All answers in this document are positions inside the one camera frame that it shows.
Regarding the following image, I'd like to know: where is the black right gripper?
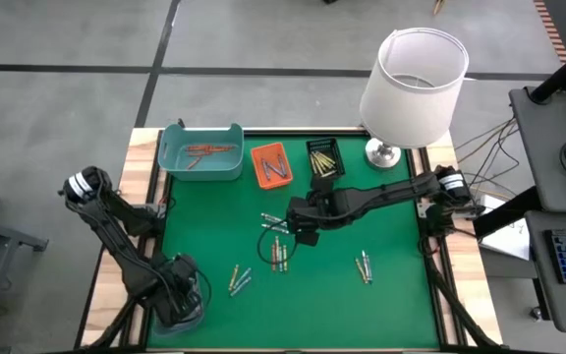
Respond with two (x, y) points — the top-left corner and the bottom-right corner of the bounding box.
(285, 194), (336, 232)

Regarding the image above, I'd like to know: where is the teal plastic bin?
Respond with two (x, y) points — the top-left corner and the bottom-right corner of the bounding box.
(150, 274), (206, 338)
(157, 122), (245, 182)

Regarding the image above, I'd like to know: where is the orange mesh basket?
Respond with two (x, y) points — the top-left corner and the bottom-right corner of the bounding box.
(250, 142), (294, 191)

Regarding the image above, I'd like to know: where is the black mesh basket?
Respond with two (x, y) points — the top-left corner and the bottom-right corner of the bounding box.
(306, 137), (347, 179)

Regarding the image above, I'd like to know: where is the silver table lamp white shade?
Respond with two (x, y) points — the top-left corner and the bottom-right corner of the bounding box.
(359, 27), (470, 170)

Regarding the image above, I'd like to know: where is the black stand beam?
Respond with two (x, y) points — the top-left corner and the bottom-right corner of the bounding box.
(473, 185), (542, 238)

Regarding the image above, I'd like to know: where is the white paper sheet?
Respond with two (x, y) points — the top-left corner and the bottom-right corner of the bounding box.
(478, 194), (531, 262)

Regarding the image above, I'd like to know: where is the grey side desk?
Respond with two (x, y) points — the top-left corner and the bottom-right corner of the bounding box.
(508, 86), (566, 215)
(523, 209), (566, 335)

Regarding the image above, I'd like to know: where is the black stand pole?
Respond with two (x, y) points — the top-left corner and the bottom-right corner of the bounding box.
(529, 36), (566, 105)

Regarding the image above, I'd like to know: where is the orange striped floor tape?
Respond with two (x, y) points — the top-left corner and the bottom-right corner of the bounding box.
(533, 0), (566, 65)

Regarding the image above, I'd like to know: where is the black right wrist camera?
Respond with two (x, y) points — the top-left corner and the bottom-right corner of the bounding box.
(295, 229), (321, 248)

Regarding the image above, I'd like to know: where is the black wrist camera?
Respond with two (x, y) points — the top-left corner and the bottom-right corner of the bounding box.
(169, 253), (198, 277)
(295, 229), (321, 248)

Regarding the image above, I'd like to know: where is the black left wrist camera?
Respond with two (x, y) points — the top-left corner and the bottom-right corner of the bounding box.
(169, 253), (198, 277)

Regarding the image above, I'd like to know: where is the black frame strut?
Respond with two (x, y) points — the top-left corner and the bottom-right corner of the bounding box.
(85, 294), (141, 351)
(424, 245), (499, 348)

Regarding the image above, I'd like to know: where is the black table frame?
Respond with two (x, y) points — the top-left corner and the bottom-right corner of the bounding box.
(145, 127), (457, 352)

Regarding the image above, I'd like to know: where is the thin floor cable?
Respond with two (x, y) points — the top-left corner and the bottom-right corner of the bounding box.
(459, 142), (523, 198)
(454, 117), (518, 151)

